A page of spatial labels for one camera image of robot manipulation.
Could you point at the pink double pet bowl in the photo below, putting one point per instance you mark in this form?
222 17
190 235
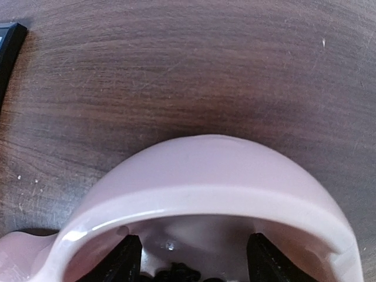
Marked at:
195 200

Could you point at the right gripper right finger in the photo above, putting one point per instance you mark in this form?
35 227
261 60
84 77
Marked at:
266 262

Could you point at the pile of black chess pieces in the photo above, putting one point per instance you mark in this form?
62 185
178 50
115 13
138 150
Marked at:
176 272

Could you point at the black and white chessboard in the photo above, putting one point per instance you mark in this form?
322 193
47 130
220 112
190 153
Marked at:
13 35

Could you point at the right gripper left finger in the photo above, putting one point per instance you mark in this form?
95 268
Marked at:
123 262

